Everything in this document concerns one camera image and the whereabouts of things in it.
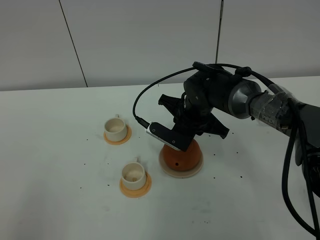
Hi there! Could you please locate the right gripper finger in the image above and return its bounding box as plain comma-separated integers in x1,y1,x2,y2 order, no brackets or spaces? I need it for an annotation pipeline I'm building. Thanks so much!
158,93,186,123
197,113,230,139

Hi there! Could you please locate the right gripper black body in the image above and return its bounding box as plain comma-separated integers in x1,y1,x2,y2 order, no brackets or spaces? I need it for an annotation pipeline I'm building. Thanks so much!
172,71,244,139

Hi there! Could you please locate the brown clay teapot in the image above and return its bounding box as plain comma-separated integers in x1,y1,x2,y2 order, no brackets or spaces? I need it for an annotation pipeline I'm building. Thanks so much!
162,139,202,172

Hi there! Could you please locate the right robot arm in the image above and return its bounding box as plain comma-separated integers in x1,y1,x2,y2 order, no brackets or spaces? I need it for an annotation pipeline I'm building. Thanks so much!
150,70,294,152

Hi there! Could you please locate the beige round teapot coaster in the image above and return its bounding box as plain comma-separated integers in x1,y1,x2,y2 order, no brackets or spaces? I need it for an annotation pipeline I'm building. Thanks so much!
158,150,204,179

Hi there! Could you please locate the far orange cup coaster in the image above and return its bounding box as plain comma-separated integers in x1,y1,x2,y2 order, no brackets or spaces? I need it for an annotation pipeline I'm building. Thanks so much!
103,125,132,146

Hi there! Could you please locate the orange cup coaster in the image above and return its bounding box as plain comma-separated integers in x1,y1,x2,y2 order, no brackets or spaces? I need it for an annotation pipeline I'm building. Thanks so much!
103,125,132,146
119,172,152,198

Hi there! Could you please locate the far white teacup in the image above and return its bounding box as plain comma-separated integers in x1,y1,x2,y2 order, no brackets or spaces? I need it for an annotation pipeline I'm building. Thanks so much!
104,114,128,142

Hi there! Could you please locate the white teacup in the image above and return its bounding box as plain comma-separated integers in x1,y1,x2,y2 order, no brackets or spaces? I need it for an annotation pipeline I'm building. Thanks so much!
104,114,128,142
121,157,147,191

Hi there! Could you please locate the near white teacup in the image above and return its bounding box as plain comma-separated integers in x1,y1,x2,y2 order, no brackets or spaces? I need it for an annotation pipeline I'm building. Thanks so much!
121,157,147,191

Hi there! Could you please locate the near orange cup coaster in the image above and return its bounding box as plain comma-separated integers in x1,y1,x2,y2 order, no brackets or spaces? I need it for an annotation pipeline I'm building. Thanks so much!
119,172,152,198

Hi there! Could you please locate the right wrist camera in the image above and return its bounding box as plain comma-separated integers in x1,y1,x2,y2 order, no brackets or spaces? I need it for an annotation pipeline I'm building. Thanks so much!
146,122,193,152

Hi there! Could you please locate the black camera cable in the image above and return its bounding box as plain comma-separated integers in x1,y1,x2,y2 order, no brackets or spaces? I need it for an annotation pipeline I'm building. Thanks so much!
132,61,320,237

